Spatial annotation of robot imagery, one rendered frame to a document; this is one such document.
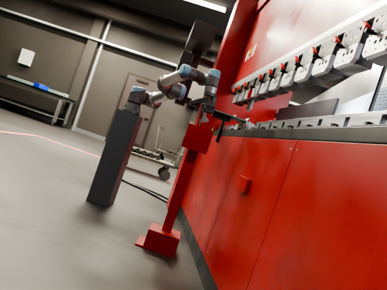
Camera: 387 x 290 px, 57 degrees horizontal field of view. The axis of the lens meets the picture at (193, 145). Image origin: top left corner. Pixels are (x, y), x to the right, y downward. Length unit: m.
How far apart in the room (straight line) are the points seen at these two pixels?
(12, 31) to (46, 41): 1.10
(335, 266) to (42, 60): 11.30
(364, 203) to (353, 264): 0.14
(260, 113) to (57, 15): 9.20
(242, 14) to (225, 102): 0.90
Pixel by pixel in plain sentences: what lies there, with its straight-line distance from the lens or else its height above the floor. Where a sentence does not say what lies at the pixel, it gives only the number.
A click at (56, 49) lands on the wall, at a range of 11.75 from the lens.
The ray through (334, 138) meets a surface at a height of 0.84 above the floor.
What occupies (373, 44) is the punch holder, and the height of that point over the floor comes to 1.21.
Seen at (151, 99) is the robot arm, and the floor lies 0.93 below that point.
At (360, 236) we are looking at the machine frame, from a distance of 0.91.
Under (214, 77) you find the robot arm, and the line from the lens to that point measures 2.21.
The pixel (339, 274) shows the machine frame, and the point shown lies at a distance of 0.94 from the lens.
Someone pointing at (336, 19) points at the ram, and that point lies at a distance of 1.82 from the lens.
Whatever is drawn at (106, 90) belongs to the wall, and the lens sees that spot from 10.92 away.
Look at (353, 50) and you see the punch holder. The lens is 1.52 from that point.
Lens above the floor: 0.68
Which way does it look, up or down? level
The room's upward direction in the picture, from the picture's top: 19 degrees clockwise
